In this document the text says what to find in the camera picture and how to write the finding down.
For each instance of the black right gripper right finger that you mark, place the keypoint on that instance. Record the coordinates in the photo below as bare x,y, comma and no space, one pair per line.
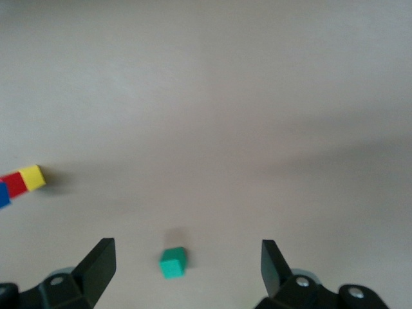
280,283

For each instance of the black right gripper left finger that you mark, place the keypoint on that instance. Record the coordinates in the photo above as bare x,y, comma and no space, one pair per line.
93,277

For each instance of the red cube block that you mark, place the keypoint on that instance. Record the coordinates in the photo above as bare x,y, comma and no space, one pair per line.
14,185

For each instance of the blue cube block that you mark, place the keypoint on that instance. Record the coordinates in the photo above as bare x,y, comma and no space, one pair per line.
4,194

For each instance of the green cube block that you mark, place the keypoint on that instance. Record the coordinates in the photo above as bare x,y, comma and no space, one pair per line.
172,264

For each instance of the yellow cube block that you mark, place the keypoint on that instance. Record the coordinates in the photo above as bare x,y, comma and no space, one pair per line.
32,177

